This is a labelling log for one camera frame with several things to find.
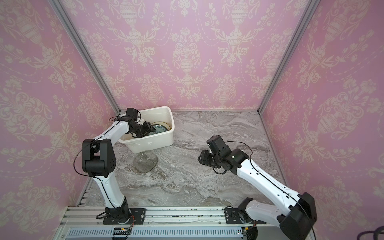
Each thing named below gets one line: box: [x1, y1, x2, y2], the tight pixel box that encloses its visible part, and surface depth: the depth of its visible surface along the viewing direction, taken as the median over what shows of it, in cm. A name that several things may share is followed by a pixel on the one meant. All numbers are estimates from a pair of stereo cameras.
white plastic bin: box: [118, 106, 175, 154], surface depth 101 cm
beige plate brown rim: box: [151, 121, 172, 131], surface depth 105 cm
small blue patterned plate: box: [148, 124, 168, 135], surface depth 105 cm
